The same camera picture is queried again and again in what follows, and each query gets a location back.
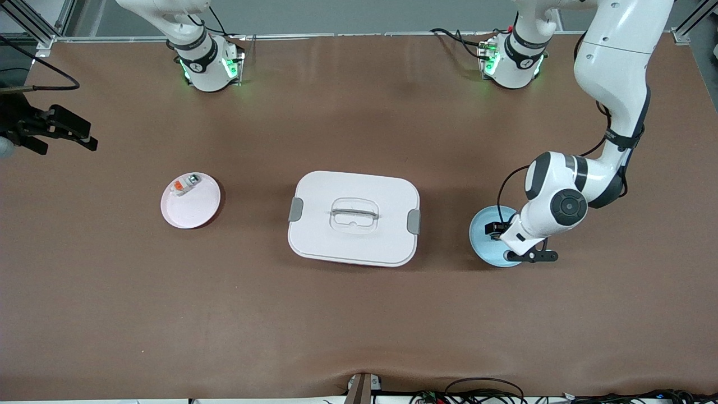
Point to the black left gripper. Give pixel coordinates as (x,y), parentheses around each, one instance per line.
(503,229)

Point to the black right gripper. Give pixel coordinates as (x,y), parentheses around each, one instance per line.
(15,121)

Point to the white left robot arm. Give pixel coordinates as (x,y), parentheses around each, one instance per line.
(617,56)

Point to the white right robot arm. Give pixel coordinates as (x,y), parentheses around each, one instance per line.
(205,62)

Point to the light blue round plate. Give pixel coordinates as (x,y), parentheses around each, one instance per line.
(482,247)

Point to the pink round plate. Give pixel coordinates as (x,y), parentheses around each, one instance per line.
(193,210)

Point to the white lidded storage box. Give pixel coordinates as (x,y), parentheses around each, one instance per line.
(320,224)

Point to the metal table clamp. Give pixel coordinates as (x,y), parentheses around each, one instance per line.
(362,390)

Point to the aluminium frame post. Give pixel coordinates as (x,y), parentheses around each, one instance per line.
(28,19)
(687,28)

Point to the white and orange switch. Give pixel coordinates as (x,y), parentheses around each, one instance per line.
(185,185)

